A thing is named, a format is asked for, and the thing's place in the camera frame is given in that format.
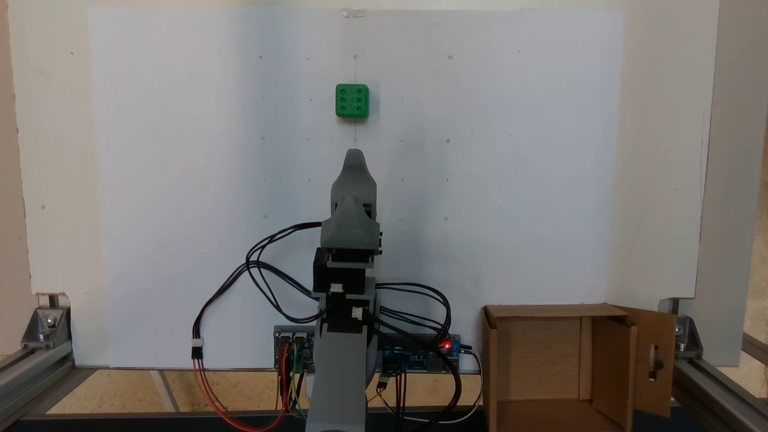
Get green dice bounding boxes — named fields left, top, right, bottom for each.
left=335, top=83, right=370, bottom=119

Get orange wires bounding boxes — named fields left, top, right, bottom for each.
left=193, top=345, right=290, bottom=432

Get short black base cable loop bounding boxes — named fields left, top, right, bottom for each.
left=377, top=306, right=451, bottom=346

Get black cable with white connector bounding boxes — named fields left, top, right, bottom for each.
left=191, top=258, right=325, bottom=361

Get blue circuit board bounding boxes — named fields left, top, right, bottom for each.
left=377, top=335, right=463, bottom=374

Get aluminium frame post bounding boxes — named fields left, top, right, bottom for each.
left=672, top=354, right=768, bottom=432
left=0, top=342, right=76, bottom=428

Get small board with jumper wires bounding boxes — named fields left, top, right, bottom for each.
left=274, top=326, right=317, bottom=374

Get dark frame bar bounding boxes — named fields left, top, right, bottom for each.
left=0, top=408, right=487, bottom=432

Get white paper sheet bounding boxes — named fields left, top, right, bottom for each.
left=87, top=7, right=626, bottom=370

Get open cardboard box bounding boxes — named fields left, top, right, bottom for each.
left=482, top=303, right=679, bottom=432

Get green yellow blue jumper wires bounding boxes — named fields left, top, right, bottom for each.
left=288, top=342, right=310, bottom=421

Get aluminium corner bracket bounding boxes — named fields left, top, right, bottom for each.
left=22, top=305, right=73, bottom=350
left=673, top=313, right=704, bottom=359

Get long black motor cable loop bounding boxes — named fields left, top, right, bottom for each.
left=372, top=282, right=453, bottom=337

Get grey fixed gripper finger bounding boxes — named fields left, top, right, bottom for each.
left=332, top=149, right=377, bottom=183

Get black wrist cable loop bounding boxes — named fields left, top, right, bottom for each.
left=246, top=221, right=325, bottom=283

